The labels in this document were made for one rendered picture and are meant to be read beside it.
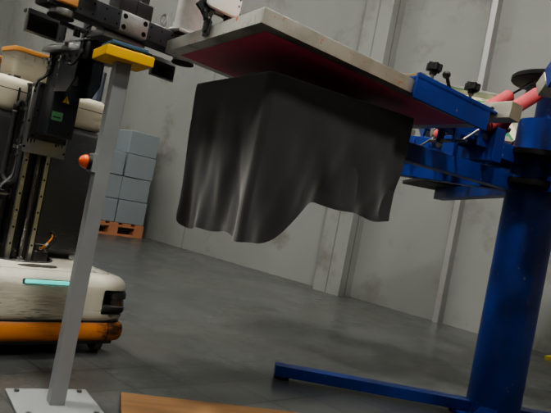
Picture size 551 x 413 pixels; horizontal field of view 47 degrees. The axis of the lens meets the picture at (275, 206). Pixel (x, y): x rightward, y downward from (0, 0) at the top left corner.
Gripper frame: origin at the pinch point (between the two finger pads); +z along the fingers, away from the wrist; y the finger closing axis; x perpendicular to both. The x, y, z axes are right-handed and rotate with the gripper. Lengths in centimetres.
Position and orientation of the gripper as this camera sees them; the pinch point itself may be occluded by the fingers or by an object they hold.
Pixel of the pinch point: (214, 32)
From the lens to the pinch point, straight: 176.2
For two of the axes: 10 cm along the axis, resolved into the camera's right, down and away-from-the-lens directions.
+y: -8.2, -2.4, -5.3
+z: -2.5, 9.7, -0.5
